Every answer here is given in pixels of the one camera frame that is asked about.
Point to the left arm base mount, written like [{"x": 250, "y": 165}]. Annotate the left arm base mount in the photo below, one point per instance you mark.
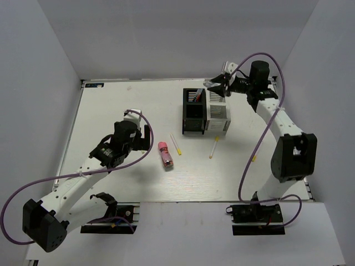
[{"x": 124, "y": 221}]

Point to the orange yellow marker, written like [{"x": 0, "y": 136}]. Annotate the orange yellow marker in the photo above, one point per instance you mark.
[{"x": 213, "y": 147}]

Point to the clear blue spray bottle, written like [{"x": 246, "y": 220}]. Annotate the clear blue spray bottle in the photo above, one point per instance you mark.
[{"x": 209, "y": 84}]

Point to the bright yellow marker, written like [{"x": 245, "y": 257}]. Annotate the bright yellow marker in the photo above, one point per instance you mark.
[{"x": 175, "y": 145}]

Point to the pink capped tube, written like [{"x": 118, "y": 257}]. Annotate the pink capped tube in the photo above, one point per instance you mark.
[{"x": 165, "y": 155}]

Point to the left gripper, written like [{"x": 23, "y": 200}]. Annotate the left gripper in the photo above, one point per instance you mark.
[{"x": 143, "y": 143}]

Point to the left corner label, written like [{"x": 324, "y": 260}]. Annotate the left corner label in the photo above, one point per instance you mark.
[{"x": 94, "y": 85}]

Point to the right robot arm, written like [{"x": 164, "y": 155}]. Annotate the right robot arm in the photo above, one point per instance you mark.
[{"x": 294, "y": 156}]

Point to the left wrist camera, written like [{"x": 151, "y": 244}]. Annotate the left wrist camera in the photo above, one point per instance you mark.
[{"x": 134, "y": 116}]

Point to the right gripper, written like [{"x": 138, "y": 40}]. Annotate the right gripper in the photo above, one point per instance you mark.
[{"x": 222, "y": 89}]

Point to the black slotted container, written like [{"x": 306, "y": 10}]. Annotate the black slotted container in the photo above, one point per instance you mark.
[{"x": 194, "y": 114}]

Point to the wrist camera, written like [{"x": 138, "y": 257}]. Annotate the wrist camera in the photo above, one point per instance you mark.
[
  {"x": 134, "y": 116},
  {"x": 228, "y": 69}
]

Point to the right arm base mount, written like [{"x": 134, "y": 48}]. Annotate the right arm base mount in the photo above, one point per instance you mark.
[{"x": 256, "y": 220}]

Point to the white slotted container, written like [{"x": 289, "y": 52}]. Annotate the white slotted container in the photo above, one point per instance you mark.
[{"x": 218, "y": 115}]

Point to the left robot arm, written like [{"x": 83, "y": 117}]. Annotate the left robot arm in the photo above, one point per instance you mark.
[{"x": 48, "y": 221}]

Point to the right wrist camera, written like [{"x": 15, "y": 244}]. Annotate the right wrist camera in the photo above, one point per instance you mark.
[{"x": 228, "y": 69}]

